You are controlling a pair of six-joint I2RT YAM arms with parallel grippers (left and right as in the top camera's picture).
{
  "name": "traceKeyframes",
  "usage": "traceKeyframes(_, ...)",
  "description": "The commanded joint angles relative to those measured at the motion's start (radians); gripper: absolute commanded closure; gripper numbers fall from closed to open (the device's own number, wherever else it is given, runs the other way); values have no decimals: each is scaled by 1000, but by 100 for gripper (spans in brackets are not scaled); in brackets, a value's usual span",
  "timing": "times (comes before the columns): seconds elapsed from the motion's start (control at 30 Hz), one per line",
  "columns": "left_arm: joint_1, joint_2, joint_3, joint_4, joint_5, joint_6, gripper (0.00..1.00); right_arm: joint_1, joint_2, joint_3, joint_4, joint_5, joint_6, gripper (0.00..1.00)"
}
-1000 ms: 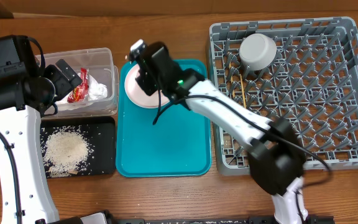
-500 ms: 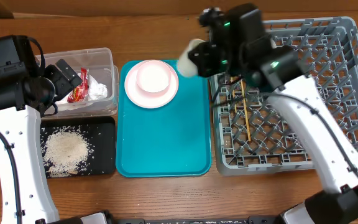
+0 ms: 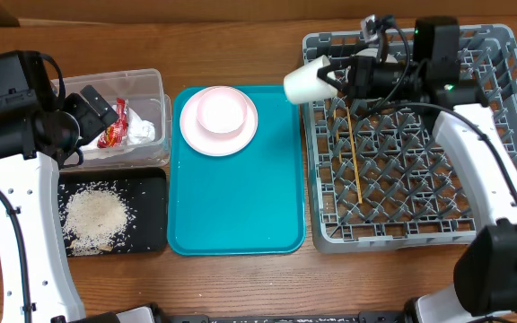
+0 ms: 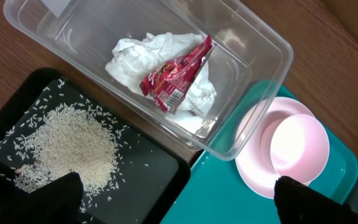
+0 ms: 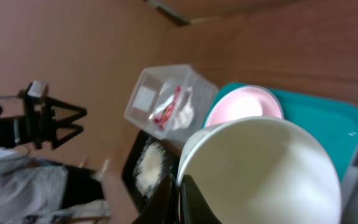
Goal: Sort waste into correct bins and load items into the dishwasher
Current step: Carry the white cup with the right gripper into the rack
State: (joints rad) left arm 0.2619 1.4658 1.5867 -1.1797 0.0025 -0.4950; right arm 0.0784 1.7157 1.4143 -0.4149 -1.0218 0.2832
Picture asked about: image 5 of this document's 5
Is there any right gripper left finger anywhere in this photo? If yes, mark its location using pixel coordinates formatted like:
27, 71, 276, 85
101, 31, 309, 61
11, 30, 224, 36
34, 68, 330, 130
132, 174, 176, 224

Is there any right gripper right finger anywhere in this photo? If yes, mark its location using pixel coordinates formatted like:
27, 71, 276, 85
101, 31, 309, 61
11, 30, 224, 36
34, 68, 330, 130
180, 175, 221, 224

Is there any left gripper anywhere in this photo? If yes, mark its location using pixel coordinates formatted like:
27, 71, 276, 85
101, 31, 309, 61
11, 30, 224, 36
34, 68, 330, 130
13, 90, 87, 150

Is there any white rice pile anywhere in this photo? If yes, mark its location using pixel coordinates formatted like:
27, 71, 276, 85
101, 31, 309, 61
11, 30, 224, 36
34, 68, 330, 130
133, 142, 165, 198

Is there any cream paper cup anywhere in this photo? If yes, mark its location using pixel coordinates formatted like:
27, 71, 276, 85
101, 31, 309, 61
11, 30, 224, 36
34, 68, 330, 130
177, 116, 342, 224

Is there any red snack wrapper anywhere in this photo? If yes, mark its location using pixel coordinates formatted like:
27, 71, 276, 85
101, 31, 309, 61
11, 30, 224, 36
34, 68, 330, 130
152, 86, 181, 129

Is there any white napkin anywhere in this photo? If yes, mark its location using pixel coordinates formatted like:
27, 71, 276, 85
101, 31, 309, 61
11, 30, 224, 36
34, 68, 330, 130
172, 87, 195, 131

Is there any pink bowl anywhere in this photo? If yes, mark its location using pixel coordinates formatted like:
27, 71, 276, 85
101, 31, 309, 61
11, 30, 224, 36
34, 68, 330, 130
204, 85, 284, 128

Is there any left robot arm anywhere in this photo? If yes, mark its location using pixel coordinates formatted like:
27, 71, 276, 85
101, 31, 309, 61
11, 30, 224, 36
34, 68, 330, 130
0, 154, 105, 223

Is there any black plastic tray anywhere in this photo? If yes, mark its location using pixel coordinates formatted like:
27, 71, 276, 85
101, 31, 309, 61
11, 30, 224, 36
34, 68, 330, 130
121, 131, 180, 212

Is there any clear plastic bin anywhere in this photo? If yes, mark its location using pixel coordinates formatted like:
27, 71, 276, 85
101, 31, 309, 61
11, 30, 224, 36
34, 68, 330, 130
124, 65, 219, 143

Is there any teal serving tray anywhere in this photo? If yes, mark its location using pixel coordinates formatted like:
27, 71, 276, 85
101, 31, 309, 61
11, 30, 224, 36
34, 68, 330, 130
203, 83, 358, 179

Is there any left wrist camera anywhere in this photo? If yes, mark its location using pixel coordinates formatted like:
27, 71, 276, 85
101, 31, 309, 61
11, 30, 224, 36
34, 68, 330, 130
27, 80, 48, 98

